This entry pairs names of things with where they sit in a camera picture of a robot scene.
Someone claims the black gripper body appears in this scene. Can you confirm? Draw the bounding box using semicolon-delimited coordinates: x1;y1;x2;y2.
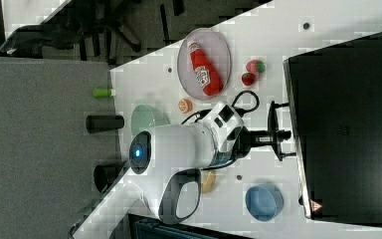
235;127;292;160

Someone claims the black oven door handle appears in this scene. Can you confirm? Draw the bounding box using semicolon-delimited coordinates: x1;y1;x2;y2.
268;101;296;161

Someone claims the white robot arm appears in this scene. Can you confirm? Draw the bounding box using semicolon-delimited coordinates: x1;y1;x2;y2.
124;123;291;224

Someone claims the red strawberry toy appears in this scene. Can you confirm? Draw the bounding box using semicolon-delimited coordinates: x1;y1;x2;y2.
241;73;256;87

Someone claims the peeled banana toy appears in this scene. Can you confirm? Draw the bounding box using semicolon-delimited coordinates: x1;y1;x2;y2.
201;170;217;194

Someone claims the blue plastic cup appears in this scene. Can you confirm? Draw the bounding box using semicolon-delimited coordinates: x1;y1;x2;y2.
245;183;284;222

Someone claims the orange slice toy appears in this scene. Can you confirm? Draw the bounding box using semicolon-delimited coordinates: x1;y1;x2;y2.
178;98;193;114

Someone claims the pink strawberry toy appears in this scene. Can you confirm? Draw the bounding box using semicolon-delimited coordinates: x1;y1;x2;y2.
246;60;266;75

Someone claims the red ketchup bottle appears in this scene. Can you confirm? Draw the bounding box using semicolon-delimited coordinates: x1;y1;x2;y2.
187;41;224;96

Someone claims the grey round plate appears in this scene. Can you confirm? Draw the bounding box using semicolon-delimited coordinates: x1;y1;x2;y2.
177;28;231;101

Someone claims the green plastic colander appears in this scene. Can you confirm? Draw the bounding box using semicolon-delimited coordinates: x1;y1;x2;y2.
131;105;169;136

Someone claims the black cylinder lower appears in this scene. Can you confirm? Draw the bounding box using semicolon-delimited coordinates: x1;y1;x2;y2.
94;162;127;192

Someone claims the black cylinder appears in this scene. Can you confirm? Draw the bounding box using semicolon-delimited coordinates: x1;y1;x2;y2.
94;162;127;192
86;116;124;133

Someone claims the green tube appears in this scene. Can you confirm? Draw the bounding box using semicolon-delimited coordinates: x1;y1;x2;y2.
93;88;116;99

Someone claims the black cylinder upper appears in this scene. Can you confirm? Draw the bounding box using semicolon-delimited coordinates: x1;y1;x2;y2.
86;116;124;133

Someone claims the black office chair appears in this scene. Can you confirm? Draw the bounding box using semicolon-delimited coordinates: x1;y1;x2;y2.
0;0;187;66

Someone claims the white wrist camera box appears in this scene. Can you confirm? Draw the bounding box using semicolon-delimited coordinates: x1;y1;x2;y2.
203;102;244;152

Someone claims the black cable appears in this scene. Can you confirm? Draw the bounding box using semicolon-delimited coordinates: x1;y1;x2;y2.
180;90;261;125

